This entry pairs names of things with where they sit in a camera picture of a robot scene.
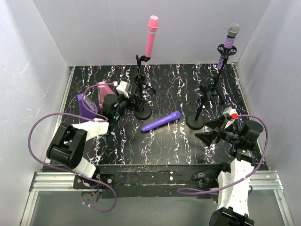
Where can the pink metronome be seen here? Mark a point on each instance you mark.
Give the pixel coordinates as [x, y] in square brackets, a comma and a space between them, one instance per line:
[103, 91]

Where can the tripod stand with clip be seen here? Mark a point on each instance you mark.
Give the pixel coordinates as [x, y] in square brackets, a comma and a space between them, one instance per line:
[141, 70]

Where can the purple plastic microphone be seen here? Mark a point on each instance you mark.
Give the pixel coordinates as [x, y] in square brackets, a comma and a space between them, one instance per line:
[171, 117]

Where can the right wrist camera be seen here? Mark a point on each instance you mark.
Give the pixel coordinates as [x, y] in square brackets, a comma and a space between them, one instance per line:
[230, 115]

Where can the round base stand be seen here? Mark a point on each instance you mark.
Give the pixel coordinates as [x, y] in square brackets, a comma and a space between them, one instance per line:
[193, 120]
[142, 109]

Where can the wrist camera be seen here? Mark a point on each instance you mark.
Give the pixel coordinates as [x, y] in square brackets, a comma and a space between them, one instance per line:
[230, 115]
[123, 88]

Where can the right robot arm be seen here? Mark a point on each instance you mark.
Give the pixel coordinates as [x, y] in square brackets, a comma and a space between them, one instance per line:
[233, 179]

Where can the pink plastic microphone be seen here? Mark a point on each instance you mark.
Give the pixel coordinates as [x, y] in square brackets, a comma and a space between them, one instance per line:
[152, 28]

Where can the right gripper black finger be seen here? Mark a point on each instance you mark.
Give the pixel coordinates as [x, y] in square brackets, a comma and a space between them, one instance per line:
[217, 123]
[209, 138]

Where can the purple metronome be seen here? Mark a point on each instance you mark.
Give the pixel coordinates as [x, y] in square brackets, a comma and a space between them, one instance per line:
[87, 108]

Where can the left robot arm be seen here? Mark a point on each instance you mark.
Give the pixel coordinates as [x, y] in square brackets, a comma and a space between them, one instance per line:
[68, 143]

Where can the purple glitter microphone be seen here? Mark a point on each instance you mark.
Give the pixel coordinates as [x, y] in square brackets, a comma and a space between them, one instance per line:
[227, 48]

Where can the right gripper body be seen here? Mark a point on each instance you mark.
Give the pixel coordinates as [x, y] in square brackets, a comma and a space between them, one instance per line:
[217, 135]

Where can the tripod stand with shock mount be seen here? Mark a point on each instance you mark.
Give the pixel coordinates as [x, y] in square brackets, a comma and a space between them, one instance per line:
[211, 90]

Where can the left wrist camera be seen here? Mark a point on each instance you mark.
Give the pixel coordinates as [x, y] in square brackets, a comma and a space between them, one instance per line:
[123, 88]

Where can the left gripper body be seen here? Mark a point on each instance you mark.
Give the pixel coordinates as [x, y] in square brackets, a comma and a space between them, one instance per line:
[130, 101]

